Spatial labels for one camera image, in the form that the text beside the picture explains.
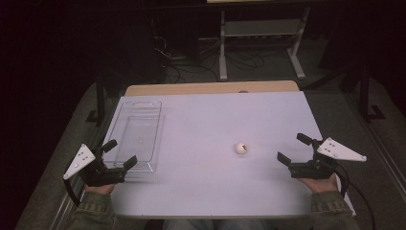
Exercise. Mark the wooden table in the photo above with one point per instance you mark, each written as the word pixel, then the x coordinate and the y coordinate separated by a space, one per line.
pixel 191 88

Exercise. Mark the person's left hand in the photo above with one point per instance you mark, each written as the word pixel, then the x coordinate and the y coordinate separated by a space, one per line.
pixel 99 189

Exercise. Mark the white table cover board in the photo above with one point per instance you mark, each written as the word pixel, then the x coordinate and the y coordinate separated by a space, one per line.
pixel 207 179

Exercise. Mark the white metal desk frame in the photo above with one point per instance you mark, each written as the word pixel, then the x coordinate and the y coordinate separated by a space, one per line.
pixel 261 28

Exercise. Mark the black metal stand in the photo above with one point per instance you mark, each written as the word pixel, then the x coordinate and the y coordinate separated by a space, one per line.
pixel 100 96
pixel 365 96

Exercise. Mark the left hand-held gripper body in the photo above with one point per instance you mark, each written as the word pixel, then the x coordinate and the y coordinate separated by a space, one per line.
pixel 102 175

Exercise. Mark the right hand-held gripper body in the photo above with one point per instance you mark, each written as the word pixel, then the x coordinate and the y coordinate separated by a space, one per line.
pixel 314 170

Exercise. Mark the small white ball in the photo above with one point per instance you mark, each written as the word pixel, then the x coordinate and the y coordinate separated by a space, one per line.
pixel 241 148

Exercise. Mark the clear plastic container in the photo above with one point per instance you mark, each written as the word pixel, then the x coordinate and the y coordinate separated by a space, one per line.
pixel 140 134

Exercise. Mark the person's right hand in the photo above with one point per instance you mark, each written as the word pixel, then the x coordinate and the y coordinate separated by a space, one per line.
pixel 320 185

